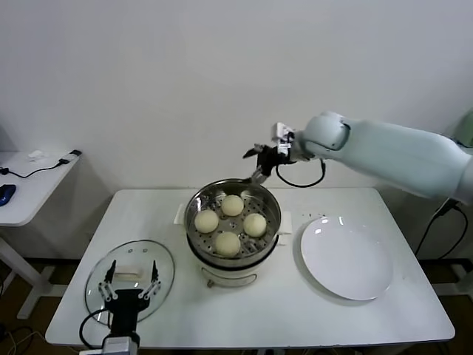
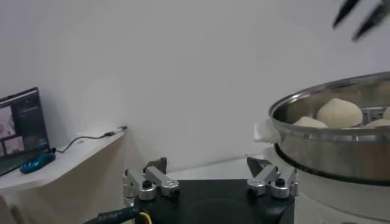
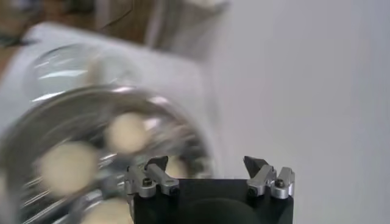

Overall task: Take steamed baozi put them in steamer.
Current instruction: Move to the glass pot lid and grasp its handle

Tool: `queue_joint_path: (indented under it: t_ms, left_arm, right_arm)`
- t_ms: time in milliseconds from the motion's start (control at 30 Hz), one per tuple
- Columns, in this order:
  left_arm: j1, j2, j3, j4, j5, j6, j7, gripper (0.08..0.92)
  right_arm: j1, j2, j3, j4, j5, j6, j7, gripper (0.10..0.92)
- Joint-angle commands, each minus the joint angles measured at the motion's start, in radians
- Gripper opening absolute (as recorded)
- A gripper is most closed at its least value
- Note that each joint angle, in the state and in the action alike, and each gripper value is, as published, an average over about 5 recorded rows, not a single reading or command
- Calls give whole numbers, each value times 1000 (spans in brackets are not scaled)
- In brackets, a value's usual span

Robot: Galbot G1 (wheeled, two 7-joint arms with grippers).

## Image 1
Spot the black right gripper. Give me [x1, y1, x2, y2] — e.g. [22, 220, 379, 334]
[240, 145, 293, 185]

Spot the white side desk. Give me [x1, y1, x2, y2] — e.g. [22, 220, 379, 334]
[0, 150, 84, 321]

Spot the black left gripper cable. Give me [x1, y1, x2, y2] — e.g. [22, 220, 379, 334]
[79, 310, 112, 348]

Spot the black cable with connectors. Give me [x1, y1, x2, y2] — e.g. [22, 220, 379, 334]
[0, 149, 82, 180]

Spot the black power adapter cable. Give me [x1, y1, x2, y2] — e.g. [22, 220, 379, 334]
[413, 197, 469, 260]

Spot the white electric cooker pot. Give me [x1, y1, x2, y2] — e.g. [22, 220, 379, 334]
[186, 231, 293, 290]

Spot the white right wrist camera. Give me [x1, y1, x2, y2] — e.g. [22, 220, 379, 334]
[272, 122, 296, 155]

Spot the stainless steel steamer basket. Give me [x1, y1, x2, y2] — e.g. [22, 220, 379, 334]
[173, 179, 295, 261]

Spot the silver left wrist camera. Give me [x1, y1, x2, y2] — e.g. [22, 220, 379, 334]
[101, 334, 140, 354]

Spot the white steamed baozi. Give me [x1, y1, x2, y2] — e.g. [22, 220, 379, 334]
[220, 195, 245, 217]
[214, 231, 242, 257]
[242, 213, 268, 237]
[194, 210, 220, 234]

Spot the pale green appliance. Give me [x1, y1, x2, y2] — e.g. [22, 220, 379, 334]
[456, 110, 473, 146]

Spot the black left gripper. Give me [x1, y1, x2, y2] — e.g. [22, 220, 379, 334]
[98, 260, 163, 336]

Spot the glass lid with white handle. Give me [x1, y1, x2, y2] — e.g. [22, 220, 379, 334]
[84, 240, 175, 328]

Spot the white round plate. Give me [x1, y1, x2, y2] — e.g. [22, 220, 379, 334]
[299, 216, 393, 301]

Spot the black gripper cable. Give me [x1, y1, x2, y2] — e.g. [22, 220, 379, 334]
[275, 158, 326, 188]
[79, 310, 112, 348]

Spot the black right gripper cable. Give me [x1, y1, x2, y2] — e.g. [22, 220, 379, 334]
[275, 158, 326, 188]

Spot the blue computer mouse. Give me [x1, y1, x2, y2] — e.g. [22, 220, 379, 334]
[0, 183, 18, 207]

